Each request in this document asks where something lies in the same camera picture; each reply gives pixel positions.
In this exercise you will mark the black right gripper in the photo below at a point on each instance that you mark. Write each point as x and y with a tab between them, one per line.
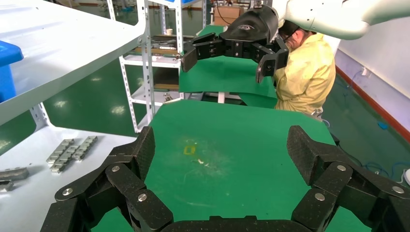
253	27

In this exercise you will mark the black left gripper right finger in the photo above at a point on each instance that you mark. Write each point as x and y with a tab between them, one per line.
333	179

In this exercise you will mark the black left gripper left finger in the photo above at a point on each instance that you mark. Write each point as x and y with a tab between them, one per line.
121	179

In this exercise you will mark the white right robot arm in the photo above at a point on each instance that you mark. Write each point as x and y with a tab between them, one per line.
330	16

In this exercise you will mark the dark metal parts pile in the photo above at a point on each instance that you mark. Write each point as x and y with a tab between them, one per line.
166	43

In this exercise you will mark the background green covered table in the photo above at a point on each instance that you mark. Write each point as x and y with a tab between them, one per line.
224	73

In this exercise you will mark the brown cardboard box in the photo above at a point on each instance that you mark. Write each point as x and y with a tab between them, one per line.
227	14

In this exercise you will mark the person in yellow coat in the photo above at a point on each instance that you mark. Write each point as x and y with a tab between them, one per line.
307	76

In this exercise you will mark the small white cup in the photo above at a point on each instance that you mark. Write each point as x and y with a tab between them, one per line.
169	32

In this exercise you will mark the small blue floor object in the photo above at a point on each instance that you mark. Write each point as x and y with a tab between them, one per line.
383	125

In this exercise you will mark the silver binder clip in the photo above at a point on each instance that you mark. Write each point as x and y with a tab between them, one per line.
171	98

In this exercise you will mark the background white shelf rack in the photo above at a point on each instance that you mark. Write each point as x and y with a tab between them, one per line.
150	60

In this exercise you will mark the green table mat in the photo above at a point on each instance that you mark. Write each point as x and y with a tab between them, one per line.
240	176

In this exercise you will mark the white metal shelf rack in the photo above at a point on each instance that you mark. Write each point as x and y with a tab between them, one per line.
64	48

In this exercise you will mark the blue plastic bin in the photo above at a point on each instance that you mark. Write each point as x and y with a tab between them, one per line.
8	73

